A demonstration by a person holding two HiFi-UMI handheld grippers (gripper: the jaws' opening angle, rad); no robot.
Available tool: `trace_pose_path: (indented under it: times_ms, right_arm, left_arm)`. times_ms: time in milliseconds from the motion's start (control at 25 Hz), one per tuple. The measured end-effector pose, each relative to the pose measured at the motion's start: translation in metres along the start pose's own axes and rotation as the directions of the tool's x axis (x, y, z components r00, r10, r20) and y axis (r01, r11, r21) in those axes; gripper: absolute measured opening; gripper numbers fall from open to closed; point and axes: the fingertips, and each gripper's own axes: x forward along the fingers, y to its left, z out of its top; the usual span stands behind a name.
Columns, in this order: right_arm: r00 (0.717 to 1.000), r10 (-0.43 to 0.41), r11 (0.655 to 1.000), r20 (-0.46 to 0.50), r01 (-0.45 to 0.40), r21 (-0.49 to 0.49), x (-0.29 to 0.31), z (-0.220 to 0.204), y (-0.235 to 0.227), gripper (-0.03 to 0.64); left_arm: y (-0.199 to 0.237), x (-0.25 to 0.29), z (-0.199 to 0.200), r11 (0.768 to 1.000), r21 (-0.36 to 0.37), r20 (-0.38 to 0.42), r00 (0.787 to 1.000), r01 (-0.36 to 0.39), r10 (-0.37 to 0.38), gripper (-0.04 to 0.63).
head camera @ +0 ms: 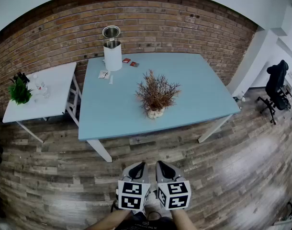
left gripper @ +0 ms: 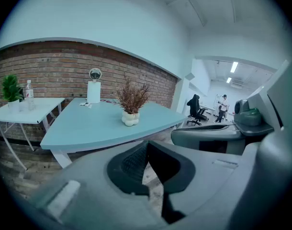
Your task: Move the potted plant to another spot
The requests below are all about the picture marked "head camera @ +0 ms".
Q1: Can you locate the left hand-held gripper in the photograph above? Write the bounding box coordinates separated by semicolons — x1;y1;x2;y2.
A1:
116;161;151;212

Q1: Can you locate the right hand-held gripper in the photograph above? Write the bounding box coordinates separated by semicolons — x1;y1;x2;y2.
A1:
155;161;192;211

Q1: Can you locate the brown potted plant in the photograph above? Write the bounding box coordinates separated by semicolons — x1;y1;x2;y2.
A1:
135;69;182;120

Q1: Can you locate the person's right forearm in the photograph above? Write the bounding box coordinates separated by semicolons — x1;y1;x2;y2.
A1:
171;207;197;230

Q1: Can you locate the green potted plant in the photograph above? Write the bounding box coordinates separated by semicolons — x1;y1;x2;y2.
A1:
7;77;34;105

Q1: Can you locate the person's black shirt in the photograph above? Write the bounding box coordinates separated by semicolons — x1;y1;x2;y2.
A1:
117;212;178;230

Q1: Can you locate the light blue table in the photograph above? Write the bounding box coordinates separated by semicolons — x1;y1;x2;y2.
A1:
78;52;241;163

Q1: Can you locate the green label plastic bottle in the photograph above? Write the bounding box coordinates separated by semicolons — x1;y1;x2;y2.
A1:
234;90;247;103

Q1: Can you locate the white side table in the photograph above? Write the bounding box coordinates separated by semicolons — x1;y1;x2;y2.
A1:
2;62;78;144

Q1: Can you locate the white electric kettle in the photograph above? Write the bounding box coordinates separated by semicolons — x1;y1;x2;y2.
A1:
102;25;123;72

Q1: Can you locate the clear plastic bottle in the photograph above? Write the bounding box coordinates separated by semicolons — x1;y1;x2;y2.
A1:
32;74;51;99

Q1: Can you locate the black office chair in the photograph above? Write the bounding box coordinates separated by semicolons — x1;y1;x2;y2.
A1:
256;59;292;126

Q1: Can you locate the black holder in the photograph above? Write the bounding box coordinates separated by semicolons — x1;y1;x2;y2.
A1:
13;72;31;83

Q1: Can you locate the white stool frame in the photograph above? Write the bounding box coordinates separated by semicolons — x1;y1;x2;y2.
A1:
64;74;82;127

